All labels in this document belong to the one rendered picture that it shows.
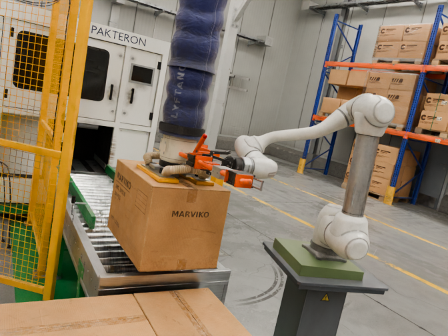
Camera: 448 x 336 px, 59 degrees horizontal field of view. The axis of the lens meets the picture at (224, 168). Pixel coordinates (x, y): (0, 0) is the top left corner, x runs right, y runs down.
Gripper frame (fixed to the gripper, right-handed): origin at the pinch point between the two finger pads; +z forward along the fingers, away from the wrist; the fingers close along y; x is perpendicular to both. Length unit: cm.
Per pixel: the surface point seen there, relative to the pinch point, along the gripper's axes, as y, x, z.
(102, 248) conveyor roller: 67, 59, 21
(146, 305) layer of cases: 66, -5, 16
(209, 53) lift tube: -48, 17, -3
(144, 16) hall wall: -204, 915, -235
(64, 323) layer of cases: 66, -12, 51
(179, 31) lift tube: -56, 25, 11
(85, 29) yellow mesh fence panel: -52, 86, 41
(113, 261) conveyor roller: 66, 41, 20
